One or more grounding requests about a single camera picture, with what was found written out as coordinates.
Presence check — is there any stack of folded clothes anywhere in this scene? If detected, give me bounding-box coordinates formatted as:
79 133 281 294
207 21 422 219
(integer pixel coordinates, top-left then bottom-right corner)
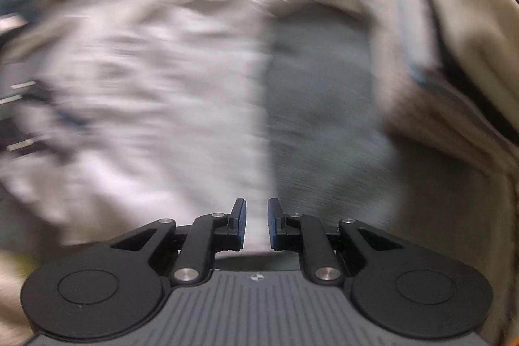
388 0 519 104

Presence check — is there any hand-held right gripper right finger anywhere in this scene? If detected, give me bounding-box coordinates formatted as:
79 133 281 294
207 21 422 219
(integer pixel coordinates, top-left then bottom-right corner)
267 197 404 284

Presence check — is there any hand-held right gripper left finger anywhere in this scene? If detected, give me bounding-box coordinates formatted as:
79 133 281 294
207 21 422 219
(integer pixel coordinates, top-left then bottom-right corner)
109 198 248 287

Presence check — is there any folded blue-edged white cloth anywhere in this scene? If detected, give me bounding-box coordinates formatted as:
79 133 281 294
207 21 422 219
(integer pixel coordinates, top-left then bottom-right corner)
376 0 447 88

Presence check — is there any white shirt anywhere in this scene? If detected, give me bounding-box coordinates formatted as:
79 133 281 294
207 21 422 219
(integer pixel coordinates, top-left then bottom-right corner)
0 0 277 254

